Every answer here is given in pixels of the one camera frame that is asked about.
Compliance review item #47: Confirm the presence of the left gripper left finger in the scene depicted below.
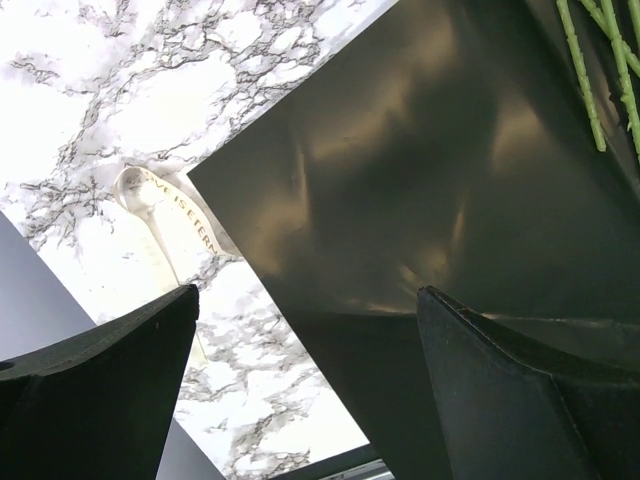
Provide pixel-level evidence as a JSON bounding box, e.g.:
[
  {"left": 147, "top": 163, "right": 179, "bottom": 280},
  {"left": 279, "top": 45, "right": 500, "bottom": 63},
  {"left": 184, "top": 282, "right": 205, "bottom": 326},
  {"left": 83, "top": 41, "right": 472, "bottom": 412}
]
[{"left": 1, "top": 285, "right": 199, "bottom": 479}]

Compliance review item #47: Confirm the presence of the black wrapping paper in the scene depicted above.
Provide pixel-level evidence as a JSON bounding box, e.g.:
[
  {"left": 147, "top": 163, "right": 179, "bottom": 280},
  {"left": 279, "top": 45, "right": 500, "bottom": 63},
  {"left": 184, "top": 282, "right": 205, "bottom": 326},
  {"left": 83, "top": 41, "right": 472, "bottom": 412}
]
[{"left": 190, "top": 1, "right": 639, "bottom": 479}]

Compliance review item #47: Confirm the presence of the cream ribbon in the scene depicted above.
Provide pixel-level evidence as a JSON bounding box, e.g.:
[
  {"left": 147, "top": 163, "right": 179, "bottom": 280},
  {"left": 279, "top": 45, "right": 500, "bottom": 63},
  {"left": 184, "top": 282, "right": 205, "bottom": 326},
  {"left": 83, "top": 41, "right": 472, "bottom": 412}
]
[{"left": 113, "top": 166, "right": 244, "bottom": 369}]

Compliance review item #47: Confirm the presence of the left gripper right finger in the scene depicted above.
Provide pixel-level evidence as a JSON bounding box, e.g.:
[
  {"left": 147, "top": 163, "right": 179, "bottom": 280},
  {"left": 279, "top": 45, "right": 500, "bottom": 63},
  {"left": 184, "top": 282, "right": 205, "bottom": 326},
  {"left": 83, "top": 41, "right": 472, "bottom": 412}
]
[{"left": 417, "top": 287, "right": 639, "bottom": 479}]

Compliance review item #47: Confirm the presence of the pink flower bouquet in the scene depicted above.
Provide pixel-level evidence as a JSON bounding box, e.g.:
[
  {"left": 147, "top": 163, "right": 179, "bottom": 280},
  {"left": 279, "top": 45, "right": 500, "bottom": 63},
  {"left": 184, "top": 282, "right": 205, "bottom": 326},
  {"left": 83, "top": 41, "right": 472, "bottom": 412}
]
[{"left": 555, "top": 1, "right": 639, "bottom": 157}]

